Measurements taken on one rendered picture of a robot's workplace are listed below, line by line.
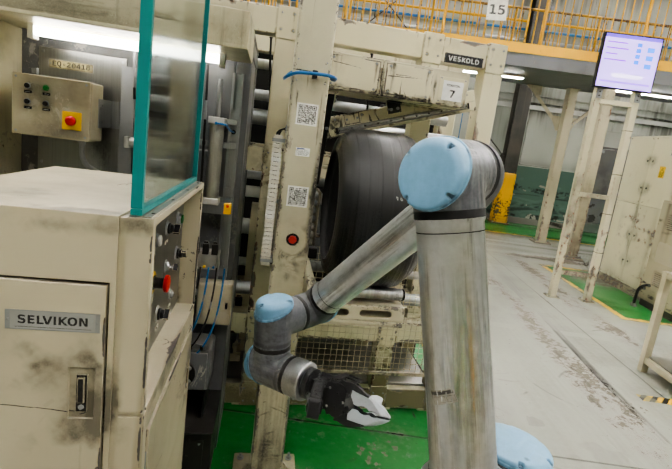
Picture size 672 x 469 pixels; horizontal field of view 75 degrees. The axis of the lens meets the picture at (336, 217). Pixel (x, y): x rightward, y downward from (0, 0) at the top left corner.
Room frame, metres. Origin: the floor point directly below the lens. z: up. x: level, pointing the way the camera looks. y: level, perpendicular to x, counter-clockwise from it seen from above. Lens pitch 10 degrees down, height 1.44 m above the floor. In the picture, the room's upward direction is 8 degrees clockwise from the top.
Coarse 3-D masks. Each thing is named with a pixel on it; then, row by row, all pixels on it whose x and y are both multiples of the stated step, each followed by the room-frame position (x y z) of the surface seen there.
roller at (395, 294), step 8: (368, 288) 1.54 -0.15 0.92; (376, 288) 1.55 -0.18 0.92; (384, 288) 1.56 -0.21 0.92; (392, 288) 1.57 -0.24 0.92; (360, 296) 1.53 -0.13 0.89; (368, 296) 1.53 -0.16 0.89; (376, 296) 1.54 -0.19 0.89; (384, 296) 1.54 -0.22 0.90; (392, 296) 1.54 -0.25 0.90; (400, 296) 1.55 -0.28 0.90
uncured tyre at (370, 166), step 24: (336, 144) 1.68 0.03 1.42; (360, 144) 1.51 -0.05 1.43; (384, 144) 1.53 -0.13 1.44; (408, 144) 1.56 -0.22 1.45; (336, 168) 1.90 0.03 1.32; (360, 168) 1.43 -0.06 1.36; (384, 168) 1.44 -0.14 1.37; (336, 192) 1.95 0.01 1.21; (360, 192) 1.40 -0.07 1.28; (384, 192) 1.41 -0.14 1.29; (336, 216) 1.45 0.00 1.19; (360, 216) 1.38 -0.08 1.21; (384, 216) 1.39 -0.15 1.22; (336, 240) 1.43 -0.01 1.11; (360, 240) 1.39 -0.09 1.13; (336, 264) 1.46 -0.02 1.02; (408, 264) 1.45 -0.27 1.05
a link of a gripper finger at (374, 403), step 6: (354, 396) 0.85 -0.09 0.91; (360, 396) 0.84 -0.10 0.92; (372, 396) 0.84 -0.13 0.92; (378, 396) 0.87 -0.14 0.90; (354, 402) 0.84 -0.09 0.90; (360, 402) 0.84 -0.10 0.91; (366, 402) 0.83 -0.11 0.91; (372, 402) 0.82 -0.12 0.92; (378, 402) 0.83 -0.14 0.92; (366, 408) 0.83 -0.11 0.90; (372, 408) 0.82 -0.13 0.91; (378, 408) 0.82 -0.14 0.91; (384, 408) 0.82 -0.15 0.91; (378, 414) 0.81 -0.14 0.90; (384, 414) 0.81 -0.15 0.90
